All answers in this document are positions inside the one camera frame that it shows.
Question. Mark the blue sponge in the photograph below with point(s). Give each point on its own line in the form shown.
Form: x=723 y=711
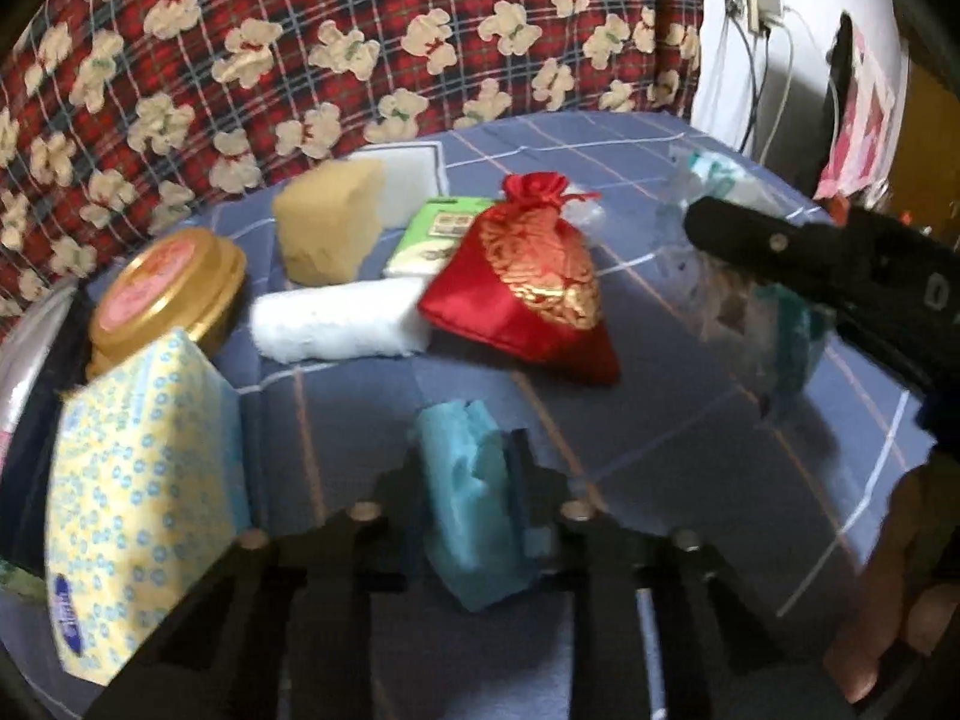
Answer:
x=465 y=480

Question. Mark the white sponge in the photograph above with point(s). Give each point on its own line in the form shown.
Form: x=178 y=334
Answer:
x=411 y=178

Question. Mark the person's right hand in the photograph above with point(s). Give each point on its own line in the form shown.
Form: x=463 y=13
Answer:
x=892 y=577

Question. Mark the metal basin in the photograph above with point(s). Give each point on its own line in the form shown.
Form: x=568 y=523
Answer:
x=22 y=367

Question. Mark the white charger plug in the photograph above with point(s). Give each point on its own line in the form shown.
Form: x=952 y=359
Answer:
x=769 y=9

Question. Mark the yellow floral tissue pack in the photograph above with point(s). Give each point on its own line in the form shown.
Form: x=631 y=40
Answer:
x=135 y=480

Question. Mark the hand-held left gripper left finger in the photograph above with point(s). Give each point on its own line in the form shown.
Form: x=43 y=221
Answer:
x=397 y=499

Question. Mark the round gold tin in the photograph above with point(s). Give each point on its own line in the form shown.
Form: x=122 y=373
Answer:
x=165 y=285

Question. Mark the red plaid bear blanket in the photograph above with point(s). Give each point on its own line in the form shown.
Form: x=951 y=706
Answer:
x=225 y=15

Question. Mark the pink cloth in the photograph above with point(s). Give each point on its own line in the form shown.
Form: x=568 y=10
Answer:
x=859 y=120

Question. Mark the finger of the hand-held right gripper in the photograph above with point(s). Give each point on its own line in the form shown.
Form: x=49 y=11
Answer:
x=757 y=244

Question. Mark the wall socket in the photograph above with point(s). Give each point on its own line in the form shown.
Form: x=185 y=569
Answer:
x=739 y=4

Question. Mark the green tissue packet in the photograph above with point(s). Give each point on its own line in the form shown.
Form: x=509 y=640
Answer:
x=431 y=236

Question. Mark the clear plastic bag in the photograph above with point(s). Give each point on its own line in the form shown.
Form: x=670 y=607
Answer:
x=716 y=176

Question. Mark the beige sponge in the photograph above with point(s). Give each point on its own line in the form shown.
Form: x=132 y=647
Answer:
x=326 y=217

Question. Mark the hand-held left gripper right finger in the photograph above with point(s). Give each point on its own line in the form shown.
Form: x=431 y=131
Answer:
x=536 y=491

